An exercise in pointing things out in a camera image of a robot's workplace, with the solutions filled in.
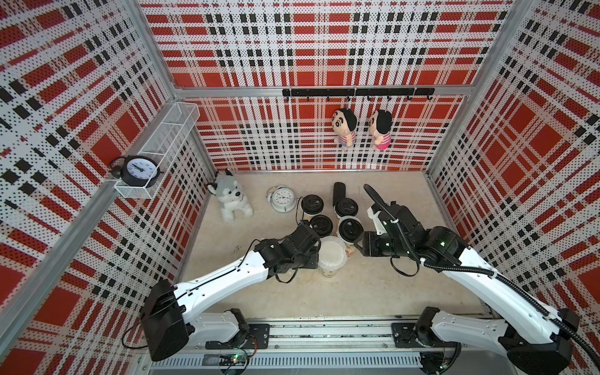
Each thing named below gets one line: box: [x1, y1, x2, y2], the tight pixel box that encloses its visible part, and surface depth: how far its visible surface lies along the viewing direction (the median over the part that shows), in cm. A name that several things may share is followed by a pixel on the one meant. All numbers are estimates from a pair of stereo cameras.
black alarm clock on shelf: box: [109, 155, 161, 188], surface depth 65 cm
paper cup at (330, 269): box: [317, 262, 347, 278], surface depth 74 cm
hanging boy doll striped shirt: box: [332, 107, 358, 152], surface depth 96 cm
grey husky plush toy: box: [207, 167, 254, 223], surface depth 94 cm
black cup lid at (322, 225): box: [310, 214, 334, 238], surface depth 82 cm
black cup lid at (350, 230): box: [338, 217, 365, 243], surface depth 80 cm
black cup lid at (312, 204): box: [300, 193, 325, 215], surface depth 88 cm
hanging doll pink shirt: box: [368, 109, 393, 150], surface depth 96 cm
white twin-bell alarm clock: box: [265, 185, 297, 215], surface depth 108 cm
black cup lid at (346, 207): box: [335, 197, 359, 217], surface depth 86 cm
